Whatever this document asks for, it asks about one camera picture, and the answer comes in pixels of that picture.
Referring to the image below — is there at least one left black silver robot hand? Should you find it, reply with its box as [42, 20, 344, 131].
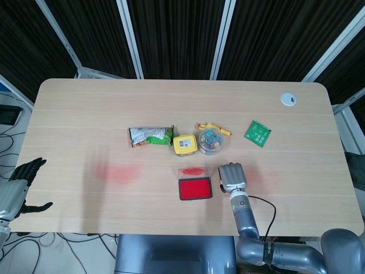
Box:
[0, 156, 54, 221]

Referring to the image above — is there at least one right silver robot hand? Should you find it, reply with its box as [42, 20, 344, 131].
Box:
[218, 162, 248, 194]

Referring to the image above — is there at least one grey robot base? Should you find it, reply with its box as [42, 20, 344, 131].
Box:
[113, 234, 238, 274]

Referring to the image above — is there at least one clear ink pad lid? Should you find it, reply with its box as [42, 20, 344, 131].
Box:
[176, 164, 212, 180]

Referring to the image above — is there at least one red ink pad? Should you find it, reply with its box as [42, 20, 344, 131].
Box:
[178, 176, 213, 202]

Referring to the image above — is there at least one clear round tub with cubes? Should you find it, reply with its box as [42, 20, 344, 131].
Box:
[197, 127, 225, 156]

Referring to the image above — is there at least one green square sachet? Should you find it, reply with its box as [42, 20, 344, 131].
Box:
[244, 119, 272, 147]

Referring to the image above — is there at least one yellow lidded box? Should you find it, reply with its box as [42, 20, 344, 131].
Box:
[172, 134, 198, 156]

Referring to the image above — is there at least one black box device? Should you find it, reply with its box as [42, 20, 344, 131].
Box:
[0, 104, 24, 126]

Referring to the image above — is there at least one green snack bag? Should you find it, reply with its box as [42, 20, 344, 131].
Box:
[127, 124, 180, 148]

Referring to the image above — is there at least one dark object beside table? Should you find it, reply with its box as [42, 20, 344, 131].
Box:
[344, 152, 365, 190]

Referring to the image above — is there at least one black floor cable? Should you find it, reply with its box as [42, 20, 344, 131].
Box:
[0, 131, 22, 175]

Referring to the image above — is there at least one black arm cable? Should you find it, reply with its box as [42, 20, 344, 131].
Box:
[247, 195, 277, 243]

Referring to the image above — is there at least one white cable grommet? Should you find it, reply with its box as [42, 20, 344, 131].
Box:
[279, 92, 297, 107]

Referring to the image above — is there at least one white partition post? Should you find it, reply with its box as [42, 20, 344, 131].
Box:
[301, 11, 365, 83]
[210, 0, 237, 81]
[116, 0, 145, 80]
[35, 0, 84, 70]

